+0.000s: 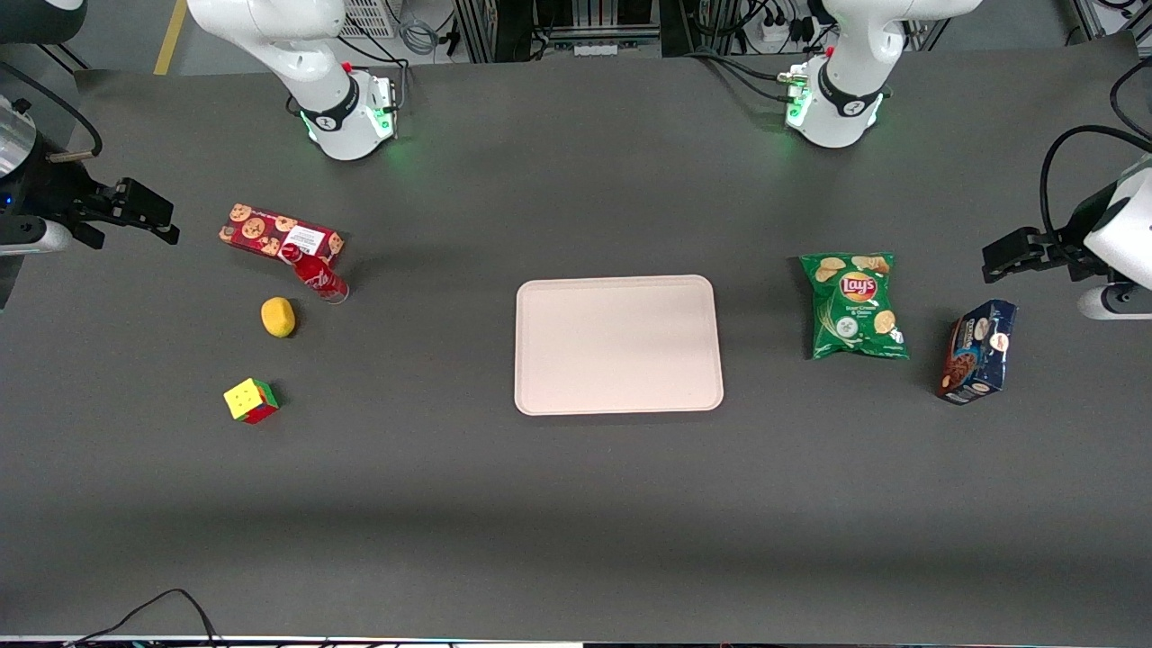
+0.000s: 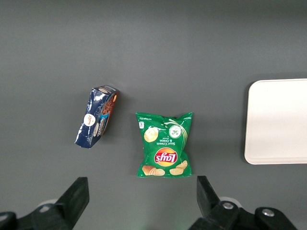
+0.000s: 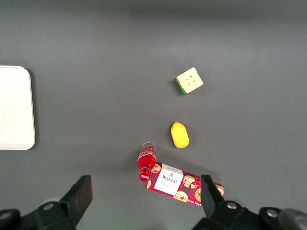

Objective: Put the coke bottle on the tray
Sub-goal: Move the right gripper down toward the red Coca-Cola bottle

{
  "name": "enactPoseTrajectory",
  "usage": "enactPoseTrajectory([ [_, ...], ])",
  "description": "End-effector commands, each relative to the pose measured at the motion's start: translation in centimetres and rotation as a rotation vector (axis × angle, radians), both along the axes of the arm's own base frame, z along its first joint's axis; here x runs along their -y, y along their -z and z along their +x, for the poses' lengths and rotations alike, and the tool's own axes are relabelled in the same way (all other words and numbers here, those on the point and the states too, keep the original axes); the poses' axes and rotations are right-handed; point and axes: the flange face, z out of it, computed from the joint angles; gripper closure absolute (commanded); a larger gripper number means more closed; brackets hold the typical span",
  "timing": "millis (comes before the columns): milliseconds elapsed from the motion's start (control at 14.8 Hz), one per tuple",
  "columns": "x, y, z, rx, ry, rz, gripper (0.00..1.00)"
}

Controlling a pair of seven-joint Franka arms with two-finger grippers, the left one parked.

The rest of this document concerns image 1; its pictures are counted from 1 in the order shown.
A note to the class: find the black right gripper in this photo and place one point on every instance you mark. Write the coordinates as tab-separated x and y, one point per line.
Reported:
56	193

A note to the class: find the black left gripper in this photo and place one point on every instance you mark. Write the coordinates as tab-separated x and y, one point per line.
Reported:
1067	241

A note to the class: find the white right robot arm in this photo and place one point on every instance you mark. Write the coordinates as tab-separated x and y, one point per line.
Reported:
337	117

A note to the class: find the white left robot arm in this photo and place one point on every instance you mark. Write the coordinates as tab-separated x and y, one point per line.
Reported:
841	117

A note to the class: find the red coke bottle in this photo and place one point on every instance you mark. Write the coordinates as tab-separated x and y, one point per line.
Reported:
319	276

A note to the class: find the beige plastic tray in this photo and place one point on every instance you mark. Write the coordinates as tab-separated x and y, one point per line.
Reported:
618	345

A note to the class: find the blue chocolate biscuit box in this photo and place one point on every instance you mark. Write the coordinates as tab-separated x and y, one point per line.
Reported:
976	355

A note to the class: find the red cookie box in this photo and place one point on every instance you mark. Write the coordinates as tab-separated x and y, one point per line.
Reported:
261	229

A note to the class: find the yellow lemon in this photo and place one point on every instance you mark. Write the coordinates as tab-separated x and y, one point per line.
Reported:
278	317

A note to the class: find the green lays chips bag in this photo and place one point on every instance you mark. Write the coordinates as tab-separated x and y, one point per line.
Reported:
855	310

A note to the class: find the rubik's cube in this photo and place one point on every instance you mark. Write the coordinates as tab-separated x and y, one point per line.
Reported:
250	400

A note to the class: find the white vented panel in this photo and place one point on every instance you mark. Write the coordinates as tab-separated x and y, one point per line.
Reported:
371	16

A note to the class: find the white power strip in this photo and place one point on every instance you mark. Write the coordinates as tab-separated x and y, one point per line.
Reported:
785	31

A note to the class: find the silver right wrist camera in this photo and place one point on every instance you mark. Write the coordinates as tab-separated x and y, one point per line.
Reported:
36	236

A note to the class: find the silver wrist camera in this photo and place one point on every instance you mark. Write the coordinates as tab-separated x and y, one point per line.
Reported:
36	236
1116	301

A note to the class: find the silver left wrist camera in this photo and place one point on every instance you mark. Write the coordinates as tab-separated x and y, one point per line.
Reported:
1116	301

